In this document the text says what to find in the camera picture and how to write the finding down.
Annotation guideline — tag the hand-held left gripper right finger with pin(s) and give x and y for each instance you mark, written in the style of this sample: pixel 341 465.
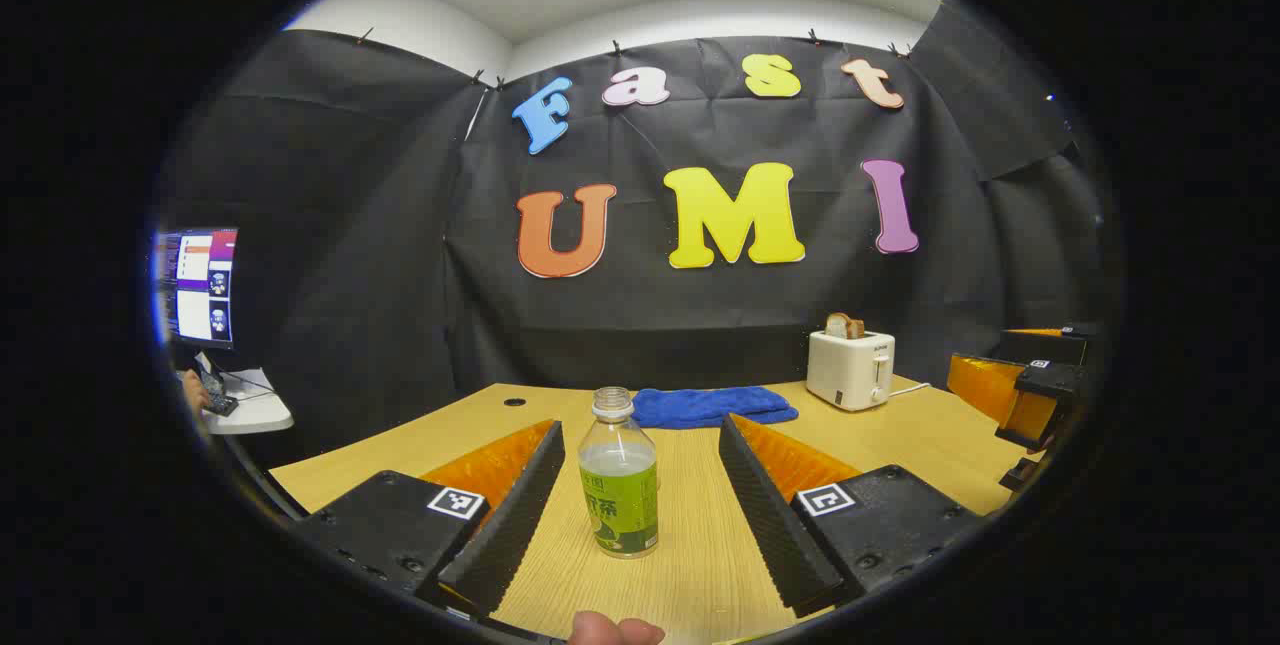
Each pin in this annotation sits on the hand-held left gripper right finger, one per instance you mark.
pixel 770 525

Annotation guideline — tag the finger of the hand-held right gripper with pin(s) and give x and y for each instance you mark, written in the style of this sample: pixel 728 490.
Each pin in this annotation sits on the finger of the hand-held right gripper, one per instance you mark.
pixel 1045 345
pixel 1000 395

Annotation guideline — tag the black keyboard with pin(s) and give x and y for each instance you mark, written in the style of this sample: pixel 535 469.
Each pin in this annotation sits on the black keyboard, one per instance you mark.
pixel 218 397

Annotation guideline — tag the white side desk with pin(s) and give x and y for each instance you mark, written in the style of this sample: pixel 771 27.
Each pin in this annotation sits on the white side desk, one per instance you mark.
pixel 258 412

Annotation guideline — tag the blue towel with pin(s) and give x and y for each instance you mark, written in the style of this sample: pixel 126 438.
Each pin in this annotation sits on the blue towel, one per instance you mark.
pixel 700 407

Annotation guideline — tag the white toaster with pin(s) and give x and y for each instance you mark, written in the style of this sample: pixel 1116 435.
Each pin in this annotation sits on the white toaster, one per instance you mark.
pixel 850 370

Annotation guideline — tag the bread slice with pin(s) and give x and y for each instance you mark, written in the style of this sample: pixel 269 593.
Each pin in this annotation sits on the bread slice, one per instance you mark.
pixel 842 327

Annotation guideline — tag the computer monitor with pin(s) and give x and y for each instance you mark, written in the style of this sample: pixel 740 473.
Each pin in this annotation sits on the computer monitor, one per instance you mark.
pixel 200 295

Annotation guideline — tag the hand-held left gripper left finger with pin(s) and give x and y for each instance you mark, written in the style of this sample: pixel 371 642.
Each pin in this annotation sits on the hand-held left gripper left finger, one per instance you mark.
pixel 510 525

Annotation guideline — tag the clear water bottle green label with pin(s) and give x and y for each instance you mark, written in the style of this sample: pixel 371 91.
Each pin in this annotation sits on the clear water bottle green label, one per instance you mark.
pixel 620 505

